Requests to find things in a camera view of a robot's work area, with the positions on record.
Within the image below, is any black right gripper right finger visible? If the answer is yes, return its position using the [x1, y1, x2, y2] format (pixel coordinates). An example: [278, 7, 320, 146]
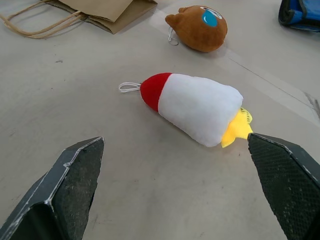
[247, 132, 320, 240]

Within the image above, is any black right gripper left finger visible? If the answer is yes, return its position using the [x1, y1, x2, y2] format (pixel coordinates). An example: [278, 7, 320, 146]
[0, 136, 105, 240]

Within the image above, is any blue black fabric bag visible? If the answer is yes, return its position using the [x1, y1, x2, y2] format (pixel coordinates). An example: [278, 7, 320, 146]
[278, 0, 320, 32]

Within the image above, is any brown paper bag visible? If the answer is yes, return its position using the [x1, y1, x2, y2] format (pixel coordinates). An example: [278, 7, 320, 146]
[0, 0, 159, 40]

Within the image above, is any white red rocket plush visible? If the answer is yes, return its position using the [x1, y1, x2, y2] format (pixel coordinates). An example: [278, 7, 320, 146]
[118, 72, 254, 149]

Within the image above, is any brown round plush toy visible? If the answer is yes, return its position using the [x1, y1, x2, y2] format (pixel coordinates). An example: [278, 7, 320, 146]
[164, 5, 228, 53]

